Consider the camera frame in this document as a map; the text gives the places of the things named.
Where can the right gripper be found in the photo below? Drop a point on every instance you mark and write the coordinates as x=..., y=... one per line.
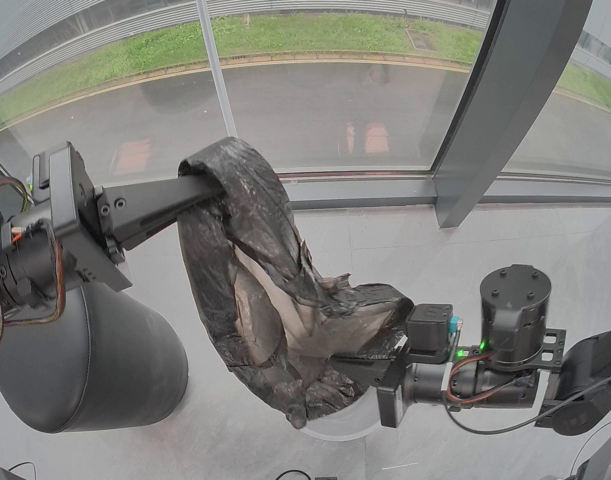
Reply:
x=425, y=383

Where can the black plastic bag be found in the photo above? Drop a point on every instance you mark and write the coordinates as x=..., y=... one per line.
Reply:
x=255, y=193

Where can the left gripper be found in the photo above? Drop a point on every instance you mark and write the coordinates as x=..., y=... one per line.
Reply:
x=70, y=208

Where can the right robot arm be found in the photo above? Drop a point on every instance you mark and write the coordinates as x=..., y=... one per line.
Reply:
x=515, y=308

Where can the window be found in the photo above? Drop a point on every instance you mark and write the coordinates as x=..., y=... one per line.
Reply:
x=515, y=93

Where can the dark grey round chair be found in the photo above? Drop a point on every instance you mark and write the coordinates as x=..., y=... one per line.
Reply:
x=100, y=358

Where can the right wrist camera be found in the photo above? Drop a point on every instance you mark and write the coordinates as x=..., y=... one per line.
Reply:
x=428, y=325

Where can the white trash bin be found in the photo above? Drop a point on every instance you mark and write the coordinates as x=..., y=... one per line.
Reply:
x=345, y=425

